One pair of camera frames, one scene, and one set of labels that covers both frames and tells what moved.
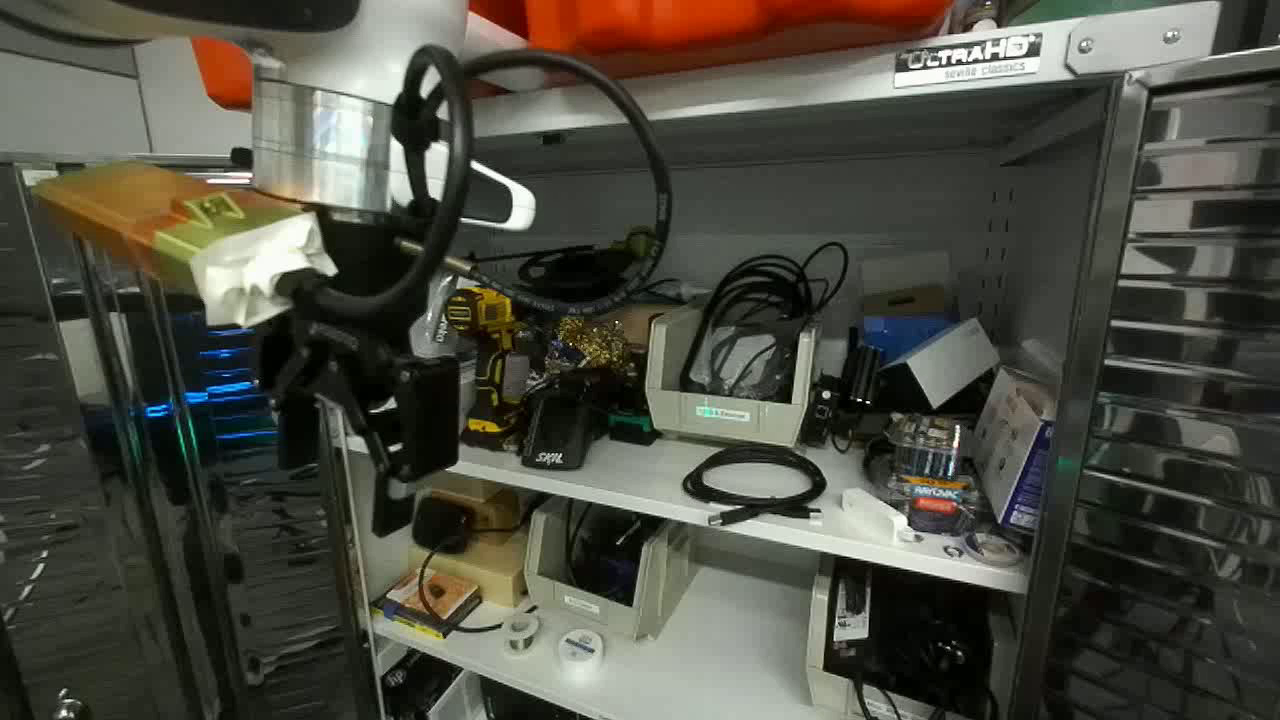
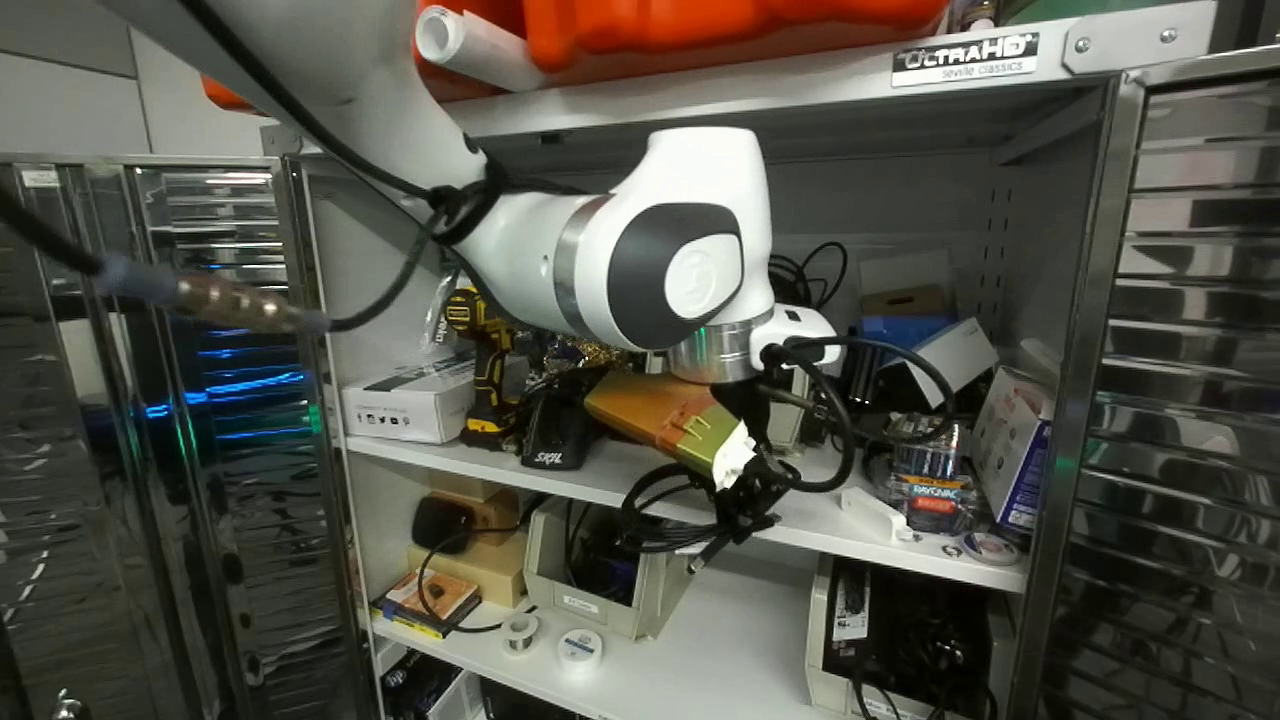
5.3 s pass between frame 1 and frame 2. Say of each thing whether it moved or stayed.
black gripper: moved
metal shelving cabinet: stayed
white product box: stayed
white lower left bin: stayed
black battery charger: stayed
